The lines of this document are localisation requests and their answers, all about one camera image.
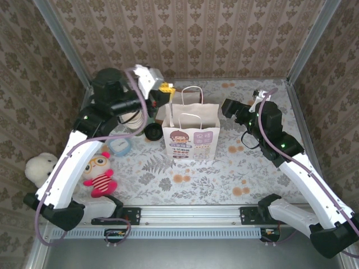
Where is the white cartoon print paper bag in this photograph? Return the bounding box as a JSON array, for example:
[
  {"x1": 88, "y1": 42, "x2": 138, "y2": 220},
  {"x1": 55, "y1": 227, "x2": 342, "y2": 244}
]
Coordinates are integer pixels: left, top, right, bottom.
[{"x1": 162, "y1": 86, "x2": 220, "y2": 161}]

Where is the brown cardboard napkin box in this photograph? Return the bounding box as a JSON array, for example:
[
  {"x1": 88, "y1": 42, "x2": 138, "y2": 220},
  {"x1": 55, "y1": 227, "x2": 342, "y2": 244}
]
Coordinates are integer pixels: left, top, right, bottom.
[{"x1": 155, "y1": 89, "x2": 203, "y2": 126}]

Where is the black plastic cup lid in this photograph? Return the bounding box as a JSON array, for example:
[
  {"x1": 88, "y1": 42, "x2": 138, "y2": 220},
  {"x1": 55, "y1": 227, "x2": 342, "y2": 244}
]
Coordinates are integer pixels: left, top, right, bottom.
[{"x1": 144, "y1": 123, "x2": 164, "y2": 142}]

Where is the stack of green paper cups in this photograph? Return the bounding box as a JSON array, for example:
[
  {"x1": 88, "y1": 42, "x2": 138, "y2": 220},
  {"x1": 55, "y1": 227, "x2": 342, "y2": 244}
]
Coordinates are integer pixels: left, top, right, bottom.
[{"x1": 123, "y1": 110, "x2": 144, "y2": 131}]

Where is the blue alarm clock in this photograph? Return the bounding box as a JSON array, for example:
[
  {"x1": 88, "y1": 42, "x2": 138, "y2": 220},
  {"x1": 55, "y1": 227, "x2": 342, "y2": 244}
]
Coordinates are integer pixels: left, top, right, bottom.
[{"x1": 108, "y1": 138, "x2": 132, "y2": 157}]

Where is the floral printed tablecloth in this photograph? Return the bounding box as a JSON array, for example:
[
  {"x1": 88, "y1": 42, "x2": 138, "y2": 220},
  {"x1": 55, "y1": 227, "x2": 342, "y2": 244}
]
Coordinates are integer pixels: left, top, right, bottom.
[{"x1": 67, "y1": 79, "x2": 323, "y2": 207}]

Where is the plush doll with orange glasses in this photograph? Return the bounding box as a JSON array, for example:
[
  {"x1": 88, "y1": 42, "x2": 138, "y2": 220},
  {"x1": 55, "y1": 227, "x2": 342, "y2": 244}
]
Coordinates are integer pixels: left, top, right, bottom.
[{"x1": 82, "y1": 151, "x2": 118, "y2": 198}]

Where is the white teddy bear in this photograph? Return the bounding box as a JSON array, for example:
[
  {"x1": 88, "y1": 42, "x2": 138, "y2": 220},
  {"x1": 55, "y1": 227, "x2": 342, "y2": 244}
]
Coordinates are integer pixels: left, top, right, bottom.
[{"x1": 25, "y1": 152, "x2": 58, "y2": 188}]

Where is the grey metal shelf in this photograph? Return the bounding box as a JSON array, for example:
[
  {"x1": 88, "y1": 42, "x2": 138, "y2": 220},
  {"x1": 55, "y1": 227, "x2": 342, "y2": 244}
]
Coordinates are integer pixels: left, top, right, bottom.
[{"x1": 26, "y1": 225, "x2": 356, "y2": 269}]

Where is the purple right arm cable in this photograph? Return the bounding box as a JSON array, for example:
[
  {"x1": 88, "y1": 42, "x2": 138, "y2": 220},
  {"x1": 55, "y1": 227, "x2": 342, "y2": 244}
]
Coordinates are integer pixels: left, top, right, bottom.
[{"x1": 257, "y1": 87, "x2": 359, "y2": 257}]

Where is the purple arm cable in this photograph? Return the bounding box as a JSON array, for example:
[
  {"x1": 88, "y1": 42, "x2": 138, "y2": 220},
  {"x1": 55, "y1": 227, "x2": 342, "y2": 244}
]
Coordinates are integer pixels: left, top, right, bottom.
[
  {"x1": 35, "y1": 67, "x2": 149, "y2": 248},
  {"x1": 257, "y1": 87, "x2": 359, "y2": 257}
]

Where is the aluminium side rail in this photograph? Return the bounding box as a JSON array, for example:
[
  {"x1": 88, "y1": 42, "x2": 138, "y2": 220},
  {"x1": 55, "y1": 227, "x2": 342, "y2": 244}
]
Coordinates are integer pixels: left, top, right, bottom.
[
  {"x1": 286, "y1": 80, "x2": 332, "y2": 204},
  {"x1": 82, "y1": 82, "x2": 93, "y2": 109}
]

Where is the aluminium frame post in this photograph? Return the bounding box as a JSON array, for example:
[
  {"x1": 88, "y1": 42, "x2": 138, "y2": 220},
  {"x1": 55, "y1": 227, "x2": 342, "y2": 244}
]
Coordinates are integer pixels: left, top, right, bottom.
[
  {"x1": 287, "y1": 0, "x2": 342, "y2": 82},
  {"x1": 32, "y1": 0, "x2": 92, "y2": 85}
]

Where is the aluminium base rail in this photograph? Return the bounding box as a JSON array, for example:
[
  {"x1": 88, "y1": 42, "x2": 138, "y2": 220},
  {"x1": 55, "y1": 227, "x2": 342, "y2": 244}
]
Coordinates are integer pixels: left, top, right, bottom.
[{"x1": 42, "y1": 203, "x2": 347, "y2": 227}]

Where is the grey slotted cable duct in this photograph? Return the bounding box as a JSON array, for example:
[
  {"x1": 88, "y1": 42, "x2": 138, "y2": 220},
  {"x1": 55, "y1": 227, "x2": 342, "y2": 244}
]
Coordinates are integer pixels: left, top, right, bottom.
[{"x1": 52, "y1": 226, "x2": 260, "y2": 239}]

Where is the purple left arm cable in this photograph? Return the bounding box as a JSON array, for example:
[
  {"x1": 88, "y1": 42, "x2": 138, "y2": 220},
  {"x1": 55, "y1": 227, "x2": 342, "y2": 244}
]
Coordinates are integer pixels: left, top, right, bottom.
[{"x1": 35, "y1": 67, "x2": 149, "y2": 248}]

